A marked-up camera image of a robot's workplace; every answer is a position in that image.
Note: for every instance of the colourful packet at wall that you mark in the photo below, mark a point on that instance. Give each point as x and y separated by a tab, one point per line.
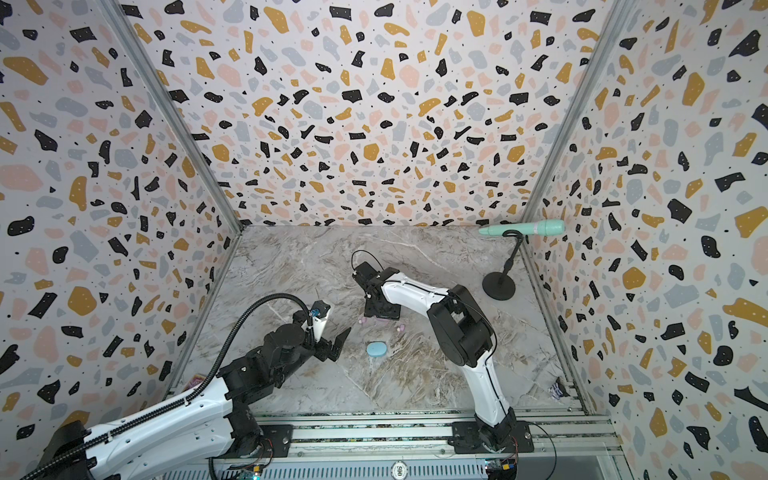
195	381

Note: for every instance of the blue earbud charging case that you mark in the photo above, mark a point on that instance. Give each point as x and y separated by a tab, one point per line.
376	349

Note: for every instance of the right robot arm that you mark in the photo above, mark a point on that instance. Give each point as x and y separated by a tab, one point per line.
464	335

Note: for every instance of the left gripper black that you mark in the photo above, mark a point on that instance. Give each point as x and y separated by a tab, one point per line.
334	351

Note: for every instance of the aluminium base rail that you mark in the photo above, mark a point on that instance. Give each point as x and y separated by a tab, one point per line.
557	444

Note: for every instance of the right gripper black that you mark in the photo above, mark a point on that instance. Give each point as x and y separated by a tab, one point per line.
377	306

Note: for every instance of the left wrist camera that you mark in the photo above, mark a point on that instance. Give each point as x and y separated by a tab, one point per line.
319	314

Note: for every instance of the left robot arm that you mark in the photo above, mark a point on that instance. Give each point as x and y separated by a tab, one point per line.
211	421

